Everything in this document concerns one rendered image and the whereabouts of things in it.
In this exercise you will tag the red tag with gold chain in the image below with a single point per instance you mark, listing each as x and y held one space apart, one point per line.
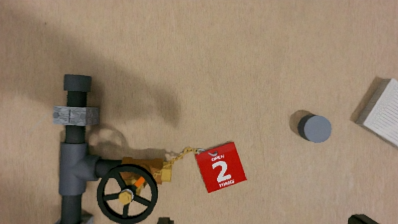
218 170

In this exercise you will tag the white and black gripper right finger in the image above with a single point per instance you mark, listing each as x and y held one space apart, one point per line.
360 219

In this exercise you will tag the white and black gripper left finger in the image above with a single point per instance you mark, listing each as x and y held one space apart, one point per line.
165 220

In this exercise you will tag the grey cylinder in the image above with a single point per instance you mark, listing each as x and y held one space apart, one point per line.
315 128

